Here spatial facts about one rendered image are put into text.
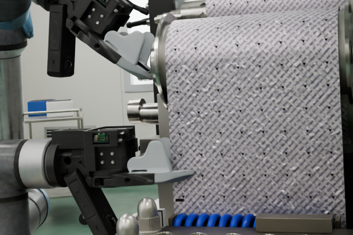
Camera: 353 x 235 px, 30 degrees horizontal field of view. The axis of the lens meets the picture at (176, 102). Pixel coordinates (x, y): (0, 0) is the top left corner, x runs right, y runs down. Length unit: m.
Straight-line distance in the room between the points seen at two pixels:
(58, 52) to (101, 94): 6.05
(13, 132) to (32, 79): 5.84
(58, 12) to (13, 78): 0.56
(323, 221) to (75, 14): 0.46
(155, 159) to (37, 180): 0.18
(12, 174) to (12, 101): 0.58
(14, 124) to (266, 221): 0.87
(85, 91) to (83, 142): 6.18
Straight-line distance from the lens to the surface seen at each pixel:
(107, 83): 7.03
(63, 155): 0.98
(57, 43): 1.02
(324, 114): 0.88
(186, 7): 1.21
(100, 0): 0.99
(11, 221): 1.03
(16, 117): 1.59
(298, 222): 0.84
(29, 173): 0.99
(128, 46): 0.97
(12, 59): 1.55
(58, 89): 7.28
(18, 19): 1.16
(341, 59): 0.88
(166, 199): 1.03
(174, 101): 0.92
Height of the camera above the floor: 1.24
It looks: 3 degrees down
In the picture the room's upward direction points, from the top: 3 degrees counter-clockwise
